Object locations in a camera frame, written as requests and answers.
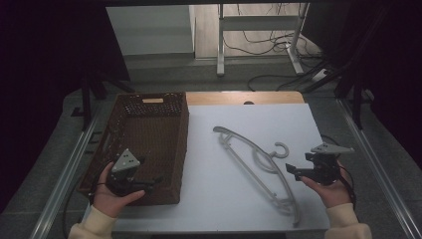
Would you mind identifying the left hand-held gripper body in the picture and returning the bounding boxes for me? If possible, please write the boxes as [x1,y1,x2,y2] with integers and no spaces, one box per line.
[107,147,149,197]

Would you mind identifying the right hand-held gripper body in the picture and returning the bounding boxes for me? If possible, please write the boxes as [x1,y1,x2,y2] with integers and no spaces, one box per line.
[304,141,355,186]

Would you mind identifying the brown woven basket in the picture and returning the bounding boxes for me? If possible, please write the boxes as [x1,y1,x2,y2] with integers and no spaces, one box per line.
[77,92,190,207]

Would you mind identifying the grey plastic clothes hanger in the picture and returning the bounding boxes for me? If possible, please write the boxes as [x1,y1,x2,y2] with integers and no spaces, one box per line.
[212,125,303,229]

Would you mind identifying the person's right hand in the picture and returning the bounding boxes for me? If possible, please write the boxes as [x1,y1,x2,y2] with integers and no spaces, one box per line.
[300,161,353,210]

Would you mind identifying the person's left hand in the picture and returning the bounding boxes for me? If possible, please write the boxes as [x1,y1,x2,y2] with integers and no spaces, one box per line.
[92,161,146,219]

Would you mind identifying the black metal stand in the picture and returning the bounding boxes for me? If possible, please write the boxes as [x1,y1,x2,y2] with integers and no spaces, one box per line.
[70,68,136,131]
[300,6,392,131]

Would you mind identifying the white table mat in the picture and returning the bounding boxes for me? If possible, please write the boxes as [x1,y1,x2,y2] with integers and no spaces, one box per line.
[82,103,331,234]

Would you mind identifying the white power strip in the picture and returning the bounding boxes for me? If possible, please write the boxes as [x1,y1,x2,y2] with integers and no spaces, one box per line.
[311,68,330,84]

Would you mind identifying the wooden table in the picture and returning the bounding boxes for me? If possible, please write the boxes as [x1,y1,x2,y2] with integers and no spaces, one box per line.
[185,91,306,107]

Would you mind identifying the white cabinet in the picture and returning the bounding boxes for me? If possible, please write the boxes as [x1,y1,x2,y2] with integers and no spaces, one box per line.
[105,4,197,57]

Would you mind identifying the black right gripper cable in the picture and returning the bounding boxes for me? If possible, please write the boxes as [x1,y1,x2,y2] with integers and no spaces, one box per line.
[319,133,358,211]

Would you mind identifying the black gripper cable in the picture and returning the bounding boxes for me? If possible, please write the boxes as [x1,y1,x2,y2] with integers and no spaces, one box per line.
[319,133,358,211]
[87,160,115,206]

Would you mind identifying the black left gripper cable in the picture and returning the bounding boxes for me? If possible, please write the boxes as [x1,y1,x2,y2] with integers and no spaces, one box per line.
[87,160,115,206]

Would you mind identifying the metal floor rail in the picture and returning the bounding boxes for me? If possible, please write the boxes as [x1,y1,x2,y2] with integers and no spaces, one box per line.
[335,99,422,239]
[29,111,103,239]

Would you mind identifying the black floor cable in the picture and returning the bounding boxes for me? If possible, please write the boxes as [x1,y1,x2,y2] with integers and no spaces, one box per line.
[246,68,329,93]

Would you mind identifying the black hanging cables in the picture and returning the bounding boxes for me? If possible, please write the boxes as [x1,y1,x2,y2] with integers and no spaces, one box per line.
[221,3,324,61]

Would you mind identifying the white metal desk frame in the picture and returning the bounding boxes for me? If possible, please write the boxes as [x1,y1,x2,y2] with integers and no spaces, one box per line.
[216,3,311,78]

